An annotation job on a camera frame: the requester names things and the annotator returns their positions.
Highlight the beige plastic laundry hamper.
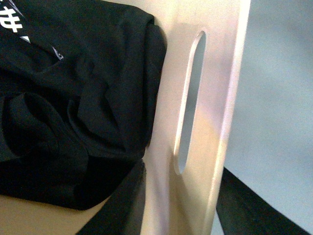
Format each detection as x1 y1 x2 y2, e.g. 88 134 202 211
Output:
0 0 250 235

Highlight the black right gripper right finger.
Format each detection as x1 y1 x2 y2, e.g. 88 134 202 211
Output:
216 168 309 235

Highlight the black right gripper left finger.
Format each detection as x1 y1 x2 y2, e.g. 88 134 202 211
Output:
77 160 146 235

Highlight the black printed garment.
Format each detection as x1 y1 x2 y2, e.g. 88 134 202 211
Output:
0 0 166 210

